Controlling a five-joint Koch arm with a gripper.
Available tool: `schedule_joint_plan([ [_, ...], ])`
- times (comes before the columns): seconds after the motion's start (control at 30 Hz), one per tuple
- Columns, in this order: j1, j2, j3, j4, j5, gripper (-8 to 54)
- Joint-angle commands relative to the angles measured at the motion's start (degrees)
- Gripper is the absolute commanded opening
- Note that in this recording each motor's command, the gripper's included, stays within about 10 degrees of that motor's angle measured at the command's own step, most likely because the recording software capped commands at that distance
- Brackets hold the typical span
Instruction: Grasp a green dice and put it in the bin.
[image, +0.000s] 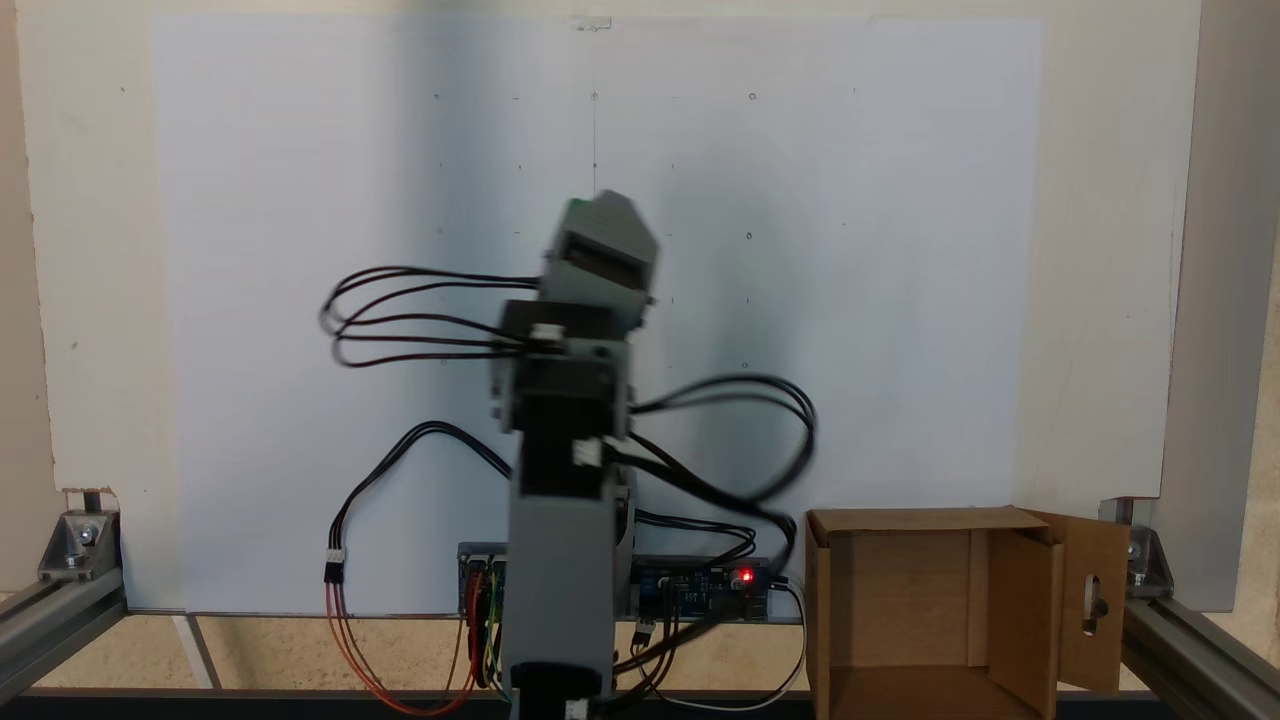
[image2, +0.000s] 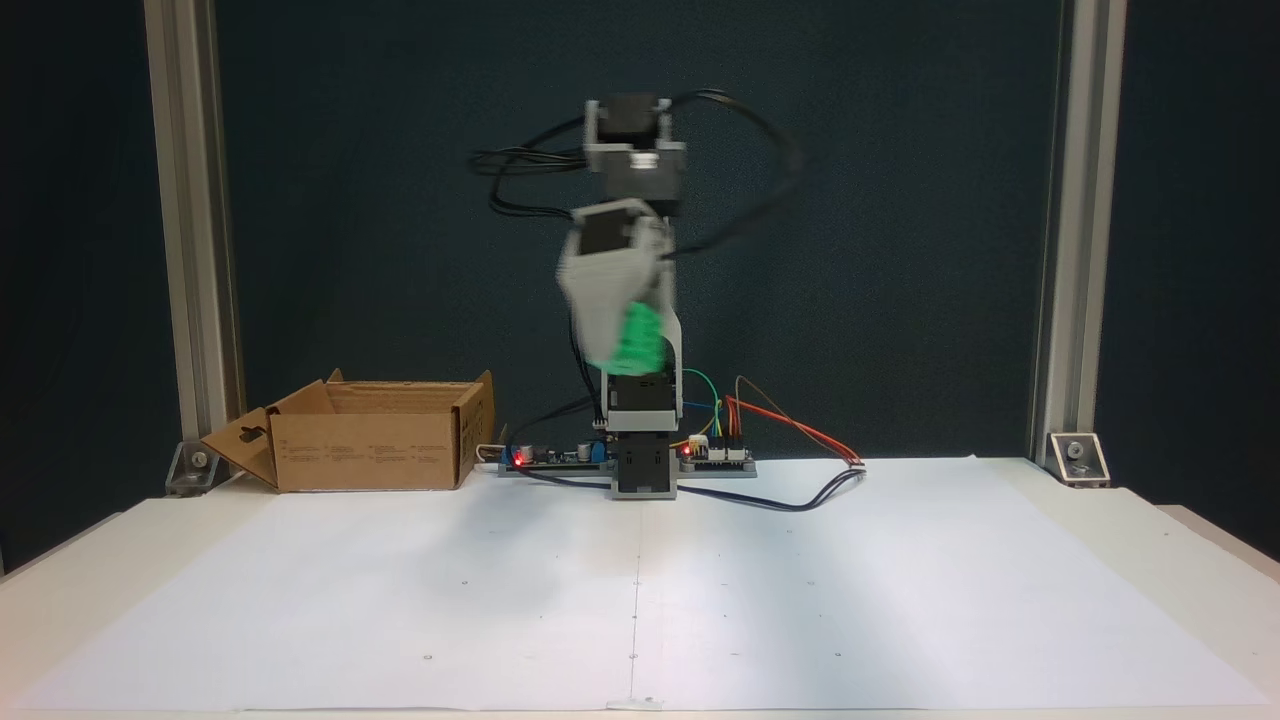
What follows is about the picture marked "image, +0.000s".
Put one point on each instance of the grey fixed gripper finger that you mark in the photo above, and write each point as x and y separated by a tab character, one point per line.
615	225

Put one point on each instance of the green die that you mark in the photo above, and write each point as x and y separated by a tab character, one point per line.
575	207

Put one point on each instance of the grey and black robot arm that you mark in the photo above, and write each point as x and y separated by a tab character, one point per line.
560	560

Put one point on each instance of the clear tape strip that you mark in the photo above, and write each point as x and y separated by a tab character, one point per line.
592	23

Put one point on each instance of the white paper sheet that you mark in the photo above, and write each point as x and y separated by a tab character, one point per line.
300	150

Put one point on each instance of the blue circuit board red light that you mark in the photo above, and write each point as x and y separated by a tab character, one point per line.
700	590

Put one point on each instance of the brown cardboard box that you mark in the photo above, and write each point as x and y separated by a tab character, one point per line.
900	610

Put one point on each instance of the white backing board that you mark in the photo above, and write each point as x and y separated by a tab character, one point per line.
1100	250

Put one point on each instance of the metal corner bracket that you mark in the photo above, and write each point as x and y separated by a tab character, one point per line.
1148	560
78	545

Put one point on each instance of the aluminium frame profile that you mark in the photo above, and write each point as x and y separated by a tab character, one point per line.
50	620
1200	650

